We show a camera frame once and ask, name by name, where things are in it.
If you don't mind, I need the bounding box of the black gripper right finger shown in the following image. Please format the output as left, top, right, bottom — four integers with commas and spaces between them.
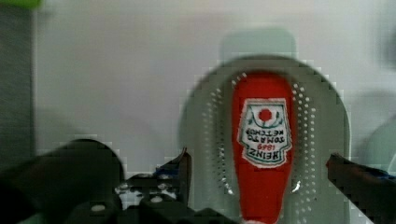
326, 153, 396, 224

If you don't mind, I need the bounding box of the green oval strainer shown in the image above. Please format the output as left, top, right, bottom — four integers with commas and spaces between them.
179, 27, 350, 224

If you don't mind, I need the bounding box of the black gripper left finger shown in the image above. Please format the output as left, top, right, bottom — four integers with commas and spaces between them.
118, 147, 191, 210

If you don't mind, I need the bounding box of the black cylinder holder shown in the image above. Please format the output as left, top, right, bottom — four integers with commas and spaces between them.
1, 139, 124, 224

